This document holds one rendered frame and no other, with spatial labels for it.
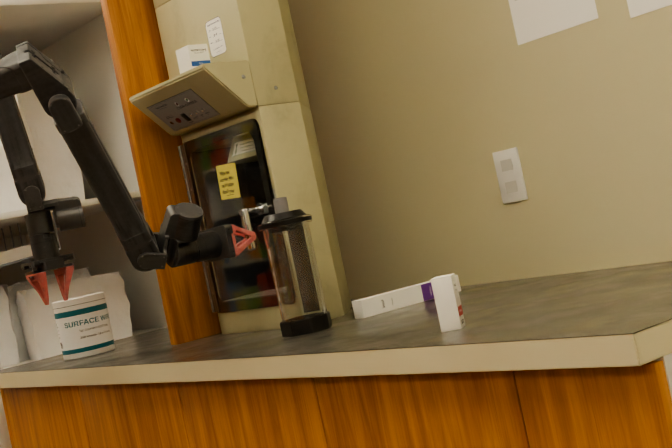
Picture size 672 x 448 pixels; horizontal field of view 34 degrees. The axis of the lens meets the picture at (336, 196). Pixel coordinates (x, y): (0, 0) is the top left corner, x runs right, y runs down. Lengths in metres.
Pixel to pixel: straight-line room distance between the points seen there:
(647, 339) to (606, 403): 0.12
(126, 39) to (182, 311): 0.64
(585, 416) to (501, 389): 0.14
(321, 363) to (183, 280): 0.86
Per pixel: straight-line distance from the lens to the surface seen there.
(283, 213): 2.14
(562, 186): 2.32
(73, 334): 2.81
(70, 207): 2.51
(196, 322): 2.60
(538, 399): 1.52
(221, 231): 2.23
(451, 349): 1.56
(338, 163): 2.80
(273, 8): 2.41
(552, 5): 2.30
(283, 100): 2.36
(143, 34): 2.65
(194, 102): 2.39
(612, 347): 1.38
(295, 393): 1.92
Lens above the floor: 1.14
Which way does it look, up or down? 1 degrees up
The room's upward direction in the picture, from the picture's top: 12 degrees counter-clockwise
